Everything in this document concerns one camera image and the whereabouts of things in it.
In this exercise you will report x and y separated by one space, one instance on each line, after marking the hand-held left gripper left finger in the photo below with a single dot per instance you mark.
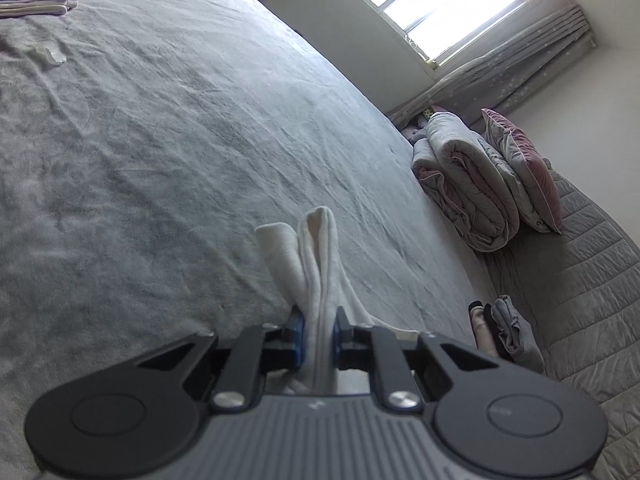
298 335

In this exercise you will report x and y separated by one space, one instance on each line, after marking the folded black garment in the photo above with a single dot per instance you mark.
500 345

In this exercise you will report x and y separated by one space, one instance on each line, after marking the folded grey sweater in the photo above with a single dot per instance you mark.
520 340

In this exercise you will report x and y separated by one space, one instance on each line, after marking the pink grey pillow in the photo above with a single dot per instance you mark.
530 170

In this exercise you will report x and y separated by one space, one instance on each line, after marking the folded grey pink duvet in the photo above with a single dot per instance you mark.
470 185

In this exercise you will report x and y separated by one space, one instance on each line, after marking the white sweatshirt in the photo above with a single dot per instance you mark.
315 260

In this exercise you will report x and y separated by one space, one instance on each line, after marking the window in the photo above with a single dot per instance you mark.
440 0

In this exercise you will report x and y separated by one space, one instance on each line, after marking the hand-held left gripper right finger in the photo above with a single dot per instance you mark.
340 335

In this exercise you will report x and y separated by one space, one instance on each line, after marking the grey quilted headboard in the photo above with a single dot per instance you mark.
590 310

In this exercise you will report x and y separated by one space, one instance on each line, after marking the lilac cloth bundle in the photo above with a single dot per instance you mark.
415 132

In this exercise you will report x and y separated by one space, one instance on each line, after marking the grey floral curtain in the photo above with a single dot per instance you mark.
510 65

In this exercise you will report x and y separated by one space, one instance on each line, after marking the small white object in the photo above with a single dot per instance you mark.
50 53

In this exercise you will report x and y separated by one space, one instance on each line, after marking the folded cream towel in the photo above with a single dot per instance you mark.
35 9

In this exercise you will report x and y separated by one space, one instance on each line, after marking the folded cream garment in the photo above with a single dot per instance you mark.
481 332

